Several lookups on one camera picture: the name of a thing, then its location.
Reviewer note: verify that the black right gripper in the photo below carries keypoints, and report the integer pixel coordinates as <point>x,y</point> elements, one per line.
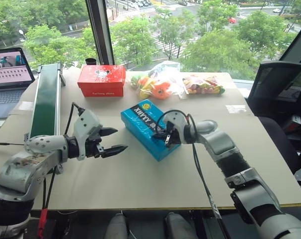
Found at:
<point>175,137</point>

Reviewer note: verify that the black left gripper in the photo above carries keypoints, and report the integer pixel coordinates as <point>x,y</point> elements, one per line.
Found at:
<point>92,148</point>

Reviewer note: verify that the blue rectangular box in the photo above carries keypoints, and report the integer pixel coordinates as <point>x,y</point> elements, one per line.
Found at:
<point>140,124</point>

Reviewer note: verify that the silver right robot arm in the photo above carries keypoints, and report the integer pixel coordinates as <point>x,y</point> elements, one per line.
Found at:
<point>227,154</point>

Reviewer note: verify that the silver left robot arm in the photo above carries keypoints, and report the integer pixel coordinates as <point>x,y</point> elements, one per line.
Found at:
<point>23,166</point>

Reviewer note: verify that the red shoe box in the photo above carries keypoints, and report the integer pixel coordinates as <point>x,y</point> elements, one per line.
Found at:
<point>100,78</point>

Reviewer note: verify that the green conveyor belt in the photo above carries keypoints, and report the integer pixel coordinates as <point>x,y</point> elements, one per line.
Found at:
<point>45,99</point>

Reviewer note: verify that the clear bag of plush toys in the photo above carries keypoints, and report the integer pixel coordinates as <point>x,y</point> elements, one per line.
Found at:
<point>153,85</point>

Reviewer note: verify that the clear bag of colourful candies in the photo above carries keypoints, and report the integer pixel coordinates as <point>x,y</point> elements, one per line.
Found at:
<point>202,87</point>

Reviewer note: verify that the clear tape patch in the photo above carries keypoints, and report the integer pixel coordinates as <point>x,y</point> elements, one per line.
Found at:
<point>236,109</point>

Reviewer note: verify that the black cup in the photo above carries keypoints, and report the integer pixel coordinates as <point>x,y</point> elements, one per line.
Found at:
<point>90,61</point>

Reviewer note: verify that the open laptop computer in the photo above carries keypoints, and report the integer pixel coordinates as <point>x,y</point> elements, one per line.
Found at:
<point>6,79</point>

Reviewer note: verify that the black mesh office chair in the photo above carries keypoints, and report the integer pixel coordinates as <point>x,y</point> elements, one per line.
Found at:
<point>280,92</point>

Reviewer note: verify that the dark slanted window beam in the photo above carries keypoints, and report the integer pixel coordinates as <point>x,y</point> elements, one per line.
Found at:
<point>296,44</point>

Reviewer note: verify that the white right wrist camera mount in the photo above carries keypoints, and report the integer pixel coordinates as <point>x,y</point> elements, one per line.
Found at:
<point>178,119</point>

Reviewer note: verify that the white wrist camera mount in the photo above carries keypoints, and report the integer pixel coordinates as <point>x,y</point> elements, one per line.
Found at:
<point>87,124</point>
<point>178,119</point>

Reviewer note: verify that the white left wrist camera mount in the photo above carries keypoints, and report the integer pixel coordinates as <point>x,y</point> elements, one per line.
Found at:
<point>87,124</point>

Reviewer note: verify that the dark window frame pillar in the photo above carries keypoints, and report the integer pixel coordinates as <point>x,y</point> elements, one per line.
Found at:
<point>100,30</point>

